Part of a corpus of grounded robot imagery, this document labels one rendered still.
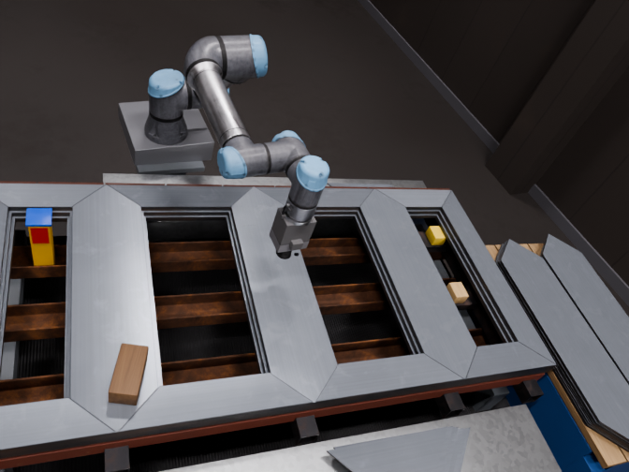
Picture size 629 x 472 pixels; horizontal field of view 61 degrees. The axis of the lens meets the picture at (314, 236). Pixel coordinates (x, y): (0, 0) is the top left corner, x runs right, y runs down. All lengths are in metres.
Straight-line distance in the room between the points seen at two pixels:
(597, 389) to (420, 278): 0.61
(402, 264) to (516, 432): 0.58
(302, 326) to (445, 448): 0.48
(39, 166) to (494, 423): 2.38
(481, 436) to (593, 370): 0.44
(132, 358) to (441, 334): 0.85
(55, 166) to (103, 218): 1.46
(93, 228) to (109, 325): 0.31
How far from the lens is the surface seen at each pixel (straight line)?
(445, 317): 1.64
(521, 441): 1.70
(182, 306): 1.62
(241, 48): 1.53
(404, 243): 1.77
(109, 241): 1.52
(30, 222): 1.54
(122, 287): 1.42
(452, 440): 1.55
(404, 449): 1.46
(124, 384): 1.23
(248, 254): 1.53
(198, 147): 2.02
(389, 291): 1.64
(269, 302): 1.45
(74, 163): 3.03
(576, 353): 1.86
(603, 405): 1.81
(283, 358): 1.37
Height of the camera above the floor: 2.02
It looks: 45 degrees down
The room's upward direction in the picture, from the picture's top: 23 degrees clockwise
